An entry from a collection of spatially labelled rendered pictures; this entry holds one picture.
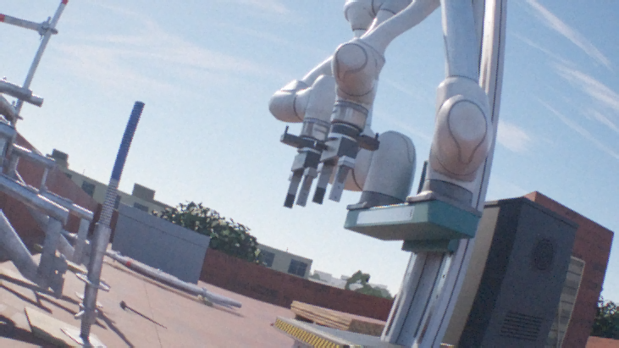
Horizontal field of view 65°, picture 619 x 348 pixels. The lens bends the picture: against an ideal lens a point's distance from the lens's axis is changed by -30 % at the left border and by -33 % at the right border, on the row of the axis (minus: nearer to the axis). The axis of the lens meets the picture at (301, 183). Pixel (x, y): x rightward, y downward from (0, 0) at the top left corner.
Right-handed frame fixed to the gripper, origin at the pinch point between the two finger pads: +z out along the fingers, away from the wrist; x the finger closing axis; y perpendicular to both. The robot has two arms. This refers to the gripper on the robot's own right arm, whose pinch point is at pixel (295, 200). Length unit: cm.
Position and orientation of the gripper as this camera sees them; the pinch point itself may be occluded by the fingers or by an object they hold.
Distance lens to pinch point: 195.3
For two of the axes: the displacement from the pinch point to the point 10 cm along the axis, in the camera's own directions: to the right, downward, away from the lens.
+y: 9.2, 3.2, 2.4
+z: -2.9, 9.5, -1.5
